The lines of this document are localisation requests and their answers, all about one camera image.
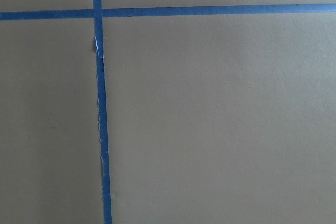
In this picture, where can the blue tape line right lengthwise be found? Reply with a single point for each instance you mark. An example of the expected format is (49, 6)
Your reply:
(102, 110)

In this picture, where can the blue tape line near crosswise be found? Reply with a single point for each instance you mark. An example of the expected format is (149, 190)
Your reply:
(169, 11)

